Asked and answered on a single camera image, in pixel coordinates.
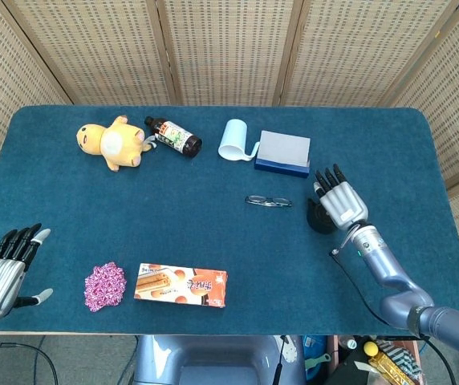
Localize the thin-framed eyeglasses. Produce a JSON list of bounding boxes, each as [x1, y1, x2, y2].
[[244, 194, 294, 209]]

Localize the dark sauce bottle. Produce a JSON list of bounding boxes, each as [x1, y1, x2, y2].
[[144, 115, 204, 160]]

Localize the woven folding screen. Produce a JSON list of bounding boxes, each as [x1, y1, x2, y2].
[[0, 0, 459, 306]]

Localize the pale blue mug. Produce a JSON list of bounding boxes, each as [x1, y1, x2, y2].
[[217, 118, 262, 163]]

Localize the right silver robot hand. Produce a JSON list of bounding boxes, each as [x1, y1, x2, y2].
[[313, 163, 370, 233]]

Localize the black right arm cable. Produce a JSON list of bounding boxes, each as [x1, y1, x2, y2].
[[330, 236, 457, 385]]

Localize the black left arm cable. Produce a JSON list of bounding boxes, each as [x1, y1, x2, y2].
[[0, 338, 61, 385]]

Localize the blue box with white top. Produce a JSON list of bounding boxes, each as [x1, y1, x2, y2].
[[253, 129, 312, 179]]

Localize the yellow plush toy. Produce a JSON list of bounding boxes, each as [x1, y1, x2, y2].
[[75, 115, 155, 173]]

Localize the blue-grey robot torso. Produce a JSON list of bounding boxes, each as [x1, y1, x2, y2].
[[132, 334, 307, 385]]

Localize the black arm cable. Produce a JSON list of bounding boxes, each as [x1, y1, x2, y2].
[[0, 338, 61, 385], [330, 236, 457, 385]]

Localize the gold snack packet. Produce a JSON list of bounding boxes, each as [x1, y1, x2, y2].
[[368, 349, 416, 385]]

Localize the blue table cloth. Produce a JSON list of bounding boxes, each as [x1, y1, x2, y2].
[[0, 104, 459, 338]]

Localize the orange egg roll snack box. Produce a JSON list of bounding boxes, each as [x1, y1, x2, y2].
[[133, 262, 229, 310]]

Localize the purple patterned snack bag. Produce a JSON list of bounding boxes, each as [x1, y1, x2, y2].
[[83, 261, 128, 314]]

